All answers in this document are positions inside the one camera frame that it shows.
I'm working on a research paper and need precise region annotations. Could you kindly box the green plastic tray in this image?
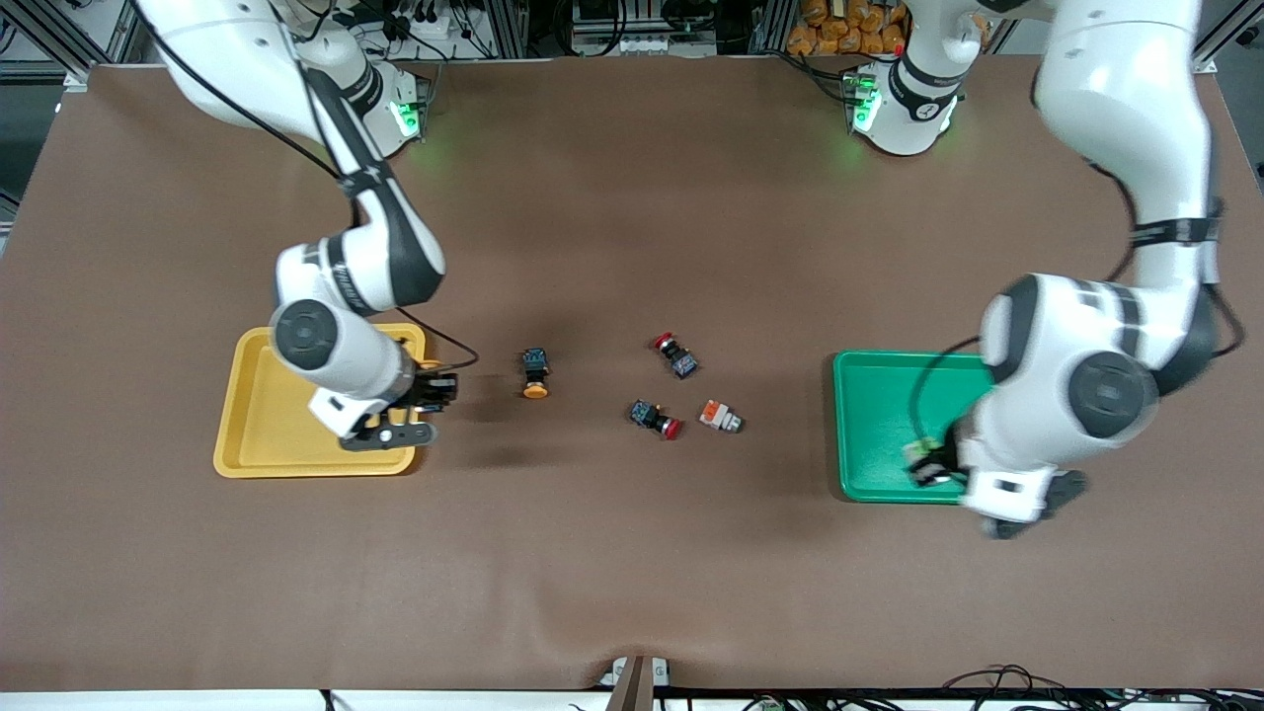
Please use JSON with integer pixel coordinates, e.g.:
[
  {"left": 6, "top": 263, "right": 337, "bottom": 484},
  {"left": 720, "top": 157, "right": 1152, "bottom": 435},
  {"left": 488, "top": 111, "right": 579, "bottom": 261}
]
[{"left": 832, "top": 351, "right": 1000, "bottom": 506}]

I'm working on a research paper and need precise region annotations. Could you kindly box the yellow plastic tray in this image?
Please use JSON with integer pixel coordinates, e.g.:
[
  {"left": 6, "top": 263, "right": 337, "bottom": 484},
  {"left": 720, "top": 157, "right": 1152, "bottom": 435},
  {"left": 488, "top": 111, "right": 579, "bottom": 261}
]
[{"left": 213, "top": 323, "right": 428, "bottom": 480}]

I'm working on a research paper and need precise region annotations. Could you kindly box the red mushroom push button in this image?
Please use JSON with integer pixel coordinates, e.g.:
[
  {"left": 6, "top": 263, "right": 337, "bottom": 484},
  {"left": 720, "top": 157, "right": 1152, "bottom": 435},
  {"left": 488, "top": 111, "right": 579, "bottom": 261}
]
[
  {"left": 653, "top": 332, "right": 701, "bottom": 380},
  {"left": 629, "top": 398, "right": 683, "bottom": 441}
]

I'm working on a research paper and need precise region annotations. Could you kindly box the brown table mat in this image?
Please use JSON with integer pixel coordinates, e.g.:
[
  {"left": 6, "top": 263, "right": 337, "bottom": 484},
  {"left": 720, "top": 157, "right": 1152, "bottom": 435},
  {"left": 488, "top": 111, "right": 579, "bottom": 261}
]
[{"left": 0, "top": 54, "right": 1264, "bottom": 692}]

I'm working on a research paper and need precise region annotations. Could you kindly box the white long power strip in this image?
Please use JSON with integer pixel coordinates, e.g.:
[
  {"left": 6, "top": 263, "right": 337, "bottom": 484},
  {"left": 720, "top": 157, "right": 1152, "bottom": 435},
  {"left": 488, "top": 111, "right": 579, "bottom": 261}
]
[{"left": 571, "top": 30, "right": 714, "bottom": 57}]

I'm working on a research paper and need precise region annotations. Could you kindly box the pile of orange packets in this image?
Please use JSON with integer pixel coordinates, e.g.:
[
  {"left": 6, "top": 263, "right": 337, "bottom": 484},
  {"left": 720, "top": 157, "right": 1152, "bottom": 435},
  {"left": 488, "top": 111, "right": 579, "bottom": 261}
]
[{"left": 787, "top": 0, "right": 907, "bottom": 57}]

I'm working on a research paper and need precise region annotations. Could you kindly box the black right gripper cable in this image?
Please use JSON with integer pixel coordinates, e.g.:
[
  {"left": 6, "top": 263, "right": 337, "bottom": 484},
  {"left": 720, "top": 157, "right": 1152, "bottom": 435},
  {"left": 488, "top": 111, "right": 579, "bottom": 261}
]
[{"left": 133, "top": 0, "right": 482, "bottom": 374}]

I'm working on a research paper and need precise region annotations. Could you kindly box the black cable bundle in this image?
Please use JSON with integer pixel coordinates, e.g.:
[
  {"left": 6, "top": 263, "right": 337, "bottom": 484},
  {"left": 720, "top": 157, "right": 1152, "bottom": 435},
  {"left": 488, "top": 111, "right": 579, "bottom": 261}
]
[{"left": 943, "top": 665, "right": 1264, "bottom": 711}]

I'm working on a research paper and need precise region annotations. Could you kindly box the metal table edge bracket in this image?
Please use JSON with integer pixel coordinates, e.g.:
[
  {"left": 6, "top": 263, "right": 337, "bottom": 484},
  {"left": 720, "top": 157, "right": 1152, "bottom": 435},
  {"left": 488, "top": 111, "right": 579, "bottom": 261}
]
[{"left": 597, "top": 656, "right": 672, "bottom": 711}]

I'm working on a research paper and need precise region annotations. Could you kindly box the aluminium frame profile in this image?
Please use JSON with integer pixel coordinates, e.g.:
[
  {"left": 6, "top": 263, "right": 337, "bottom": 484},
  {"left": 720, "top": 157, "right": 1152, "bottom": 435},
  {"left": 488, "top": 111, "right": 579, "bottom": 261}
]
[{"left": 1193, "top": 0, "right": 1264, "bottom": 72}]

